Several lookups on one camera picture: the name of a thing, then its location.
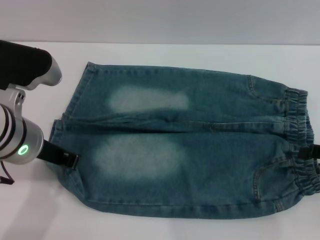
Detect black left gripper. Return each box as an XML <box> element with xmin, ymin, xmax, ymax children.
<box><xmin>36</xmin><ymin>139</ymin><xmax>81</xmax><ymax>171</ymax></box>

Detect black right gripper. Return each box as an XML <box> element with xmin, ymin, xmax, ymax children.
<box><xmin>298</xmin><ymin>144</ymin><xmax>320</xmax><ymax>160</ymax></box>

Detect blue denim shorts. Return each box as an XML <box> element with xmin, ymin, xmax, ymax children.
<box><xmin>46</xmin><ymin>60</ymin><xmax>320</xmax><ymax>219</ymax></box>

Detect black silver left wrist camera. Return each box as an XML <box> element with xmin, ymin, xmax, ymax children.
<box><xmin>0</xmin><ymin>39</ymin><xmax>63</xmax><ymax>92</ymax></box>

